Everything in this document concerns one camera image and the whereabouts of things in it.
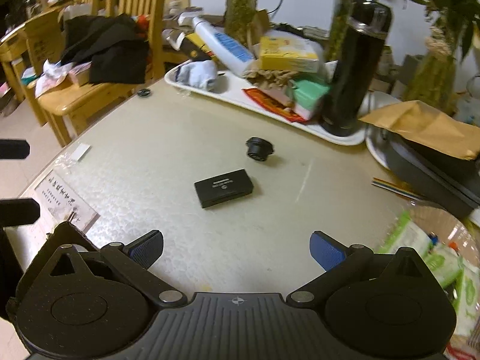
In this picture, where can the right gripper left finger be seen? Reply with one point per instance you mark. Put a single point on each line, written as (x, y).
(147, 249)

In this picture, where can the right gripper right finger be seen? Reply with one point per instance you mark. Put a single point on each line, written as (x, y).
(326, 251)

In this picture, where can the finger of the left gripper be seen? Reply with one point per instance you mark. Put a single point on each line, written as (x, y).
(17, 212)
(14, 149)

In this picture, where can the black rectangular box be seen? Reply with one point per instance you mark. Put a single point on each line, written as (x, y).
(222, 188)

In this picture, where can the printed paper card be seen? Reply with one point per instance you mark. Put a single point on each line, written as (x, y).
(63, 203)

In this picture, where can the green wet wipes pack left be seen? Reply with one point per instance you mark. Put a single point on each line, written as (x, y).
(406, 233)

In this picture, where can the green wet wipes pack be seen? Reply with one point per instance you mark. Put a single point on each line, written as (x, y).
(406, 233)
(466, 299)
(444, 263)

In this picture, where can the woven paper plate basket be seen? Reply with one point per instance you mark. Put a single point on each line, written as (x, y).
(444, 228)

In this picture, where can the green wet wipes pack middle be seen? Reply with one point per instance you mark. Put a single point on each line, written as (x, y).
(444, 263)

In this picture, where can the white right serving tray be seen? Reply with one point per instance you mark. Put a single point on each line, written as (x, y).
(375, 142)

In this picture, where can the white serving tray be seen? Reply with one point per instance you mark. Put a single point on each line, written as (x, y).
(229, 89)
(375, 142)

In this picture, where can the black round lens cap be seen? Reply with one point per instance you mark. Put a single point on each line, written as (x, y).
(259, 149)

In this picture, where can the dark grey zip case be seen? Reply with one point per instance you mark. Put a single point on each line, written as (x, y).
(450, 182)

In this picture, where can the small black button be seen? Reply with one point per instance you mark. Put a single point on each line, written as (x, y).
(144, 92)

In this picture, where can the black cloth on chair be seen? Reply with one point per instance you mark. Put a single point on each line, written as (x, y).
(116, 48)

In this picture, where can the green wet wipes pack right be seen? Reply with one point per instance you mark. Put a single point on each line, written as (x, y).
(466, 299)

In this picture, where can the red packet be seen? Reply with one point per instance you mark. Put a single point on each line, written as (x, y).
(268, 103)

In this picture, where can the brown paper envelope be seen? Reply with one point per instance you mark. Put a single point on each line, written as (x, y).
(425, 125)

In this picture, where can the green white tissue pack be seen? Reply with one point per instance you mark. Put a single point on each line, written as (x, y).
(307, 93)

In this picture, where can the black thermos bottle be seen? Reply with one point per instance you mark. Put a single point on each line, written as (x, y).
(367, 28)

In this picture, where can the white left serving tray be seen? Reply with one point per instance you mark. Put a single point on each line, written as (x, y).
(229, 89)

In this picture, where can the white rolled sock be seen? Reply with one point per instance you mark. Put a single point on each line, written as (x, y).
(198, 74)

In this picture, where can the wooden chair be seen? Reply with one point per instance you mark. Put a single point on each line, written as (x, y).
(79, 104)

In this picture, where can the glass vase bamboo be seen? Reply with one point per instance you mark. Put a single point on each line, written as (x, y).
(434, 77)
(337, 29)

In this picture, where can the yellow cardboard box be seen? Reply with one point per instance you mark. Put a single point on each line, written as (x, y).
(280, 51)

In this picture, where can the white blue lotion bottle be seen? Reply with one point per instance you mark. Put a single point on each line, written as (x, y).
(232, 54)

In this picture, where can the glass vase with bamboo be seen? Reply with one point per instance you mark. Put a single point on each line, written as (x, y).
(238, 17)

